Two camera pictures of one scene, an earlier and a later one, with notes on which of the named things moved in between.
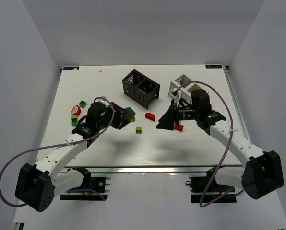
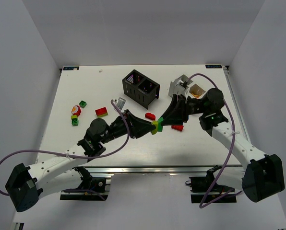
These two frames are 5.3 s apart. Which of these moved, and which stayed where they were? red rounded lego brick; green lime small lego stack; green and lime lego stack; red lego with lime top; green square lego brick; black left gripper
Moved: black left gripper; green and lime lego stack
Stayed: red lego with lime top; red rounded lego brick; green lime small lego stack; green square lego brick
